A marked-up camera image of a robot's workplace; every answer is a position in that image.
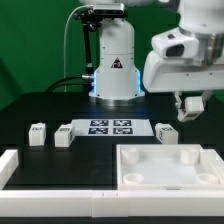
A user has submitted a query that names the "white U-shaped obstacle fence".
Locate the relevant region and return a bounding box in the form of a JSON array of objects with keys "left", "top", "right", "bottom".
[{"left": 0, "top": 150, "right": 224, "bottom": 217}]

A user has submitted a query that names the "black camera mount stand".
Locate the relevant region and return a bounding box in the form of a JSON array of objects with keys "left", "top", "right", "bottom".
[{"left": 74, "top": 8, "right": 101, "bottom": 91}]

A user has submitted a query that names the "black cable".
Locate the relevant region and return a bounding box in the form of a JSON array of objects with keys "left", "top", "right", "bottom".
[{"left": 44, "top": 75, "right": 88, "bottom": 94}]

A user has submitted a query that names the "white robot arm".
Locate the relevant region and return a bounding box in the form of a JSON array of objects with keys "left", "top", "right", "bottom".
[{"left": 79, "top": 0, "right": 224, "bottom": 122}]

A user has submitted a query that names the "white cable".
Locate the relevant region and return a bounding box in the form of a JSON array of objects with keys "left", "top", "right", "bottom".
[{"left": 62, "top": 4, "right": 89, "bottom": 94}]

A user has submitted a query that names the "white square table top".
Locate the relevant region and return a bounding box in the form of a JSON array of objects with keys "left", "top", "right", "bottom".
[{"left": 116, "top": 144, "right": 224, "bottom": 190}]

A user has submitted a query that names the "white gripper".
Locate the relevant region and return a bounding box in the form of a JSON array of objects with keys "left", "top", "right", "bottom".
[{"left": 143, "top": 51, "right": 224, "bottom": 122}]

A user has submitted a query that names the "white sheet with fiducial tags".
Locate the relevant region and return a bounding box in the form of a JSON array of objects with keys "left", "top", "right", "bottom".
[{"left": 72, "top": 119, "right": 153, "bottom": 137}]

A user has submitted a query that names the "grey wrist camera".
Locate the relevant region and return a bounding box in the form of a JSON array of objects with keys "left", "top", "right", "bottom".
[{"left": 151, "top": 28, "right": 199, "bottom": 59}]

